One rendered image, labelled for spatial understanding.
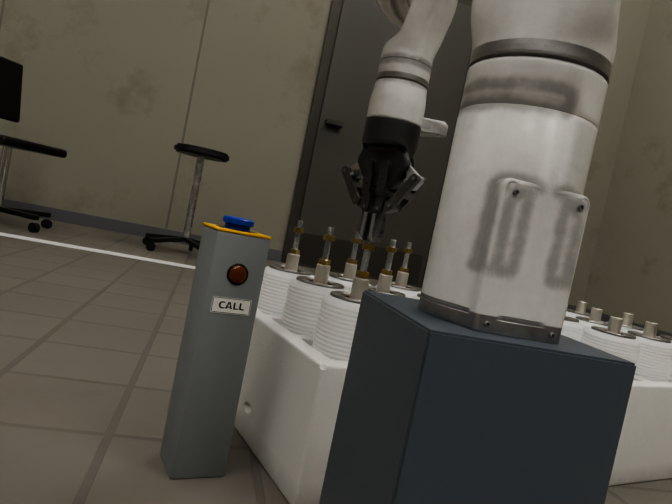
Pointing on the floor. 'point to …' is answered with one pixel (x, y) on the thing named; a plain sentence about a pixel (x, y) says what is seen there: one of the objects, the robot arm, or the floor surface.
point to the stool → (190, 195)
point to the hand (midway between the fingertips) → (372, 227)
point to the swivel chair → (10, 100)
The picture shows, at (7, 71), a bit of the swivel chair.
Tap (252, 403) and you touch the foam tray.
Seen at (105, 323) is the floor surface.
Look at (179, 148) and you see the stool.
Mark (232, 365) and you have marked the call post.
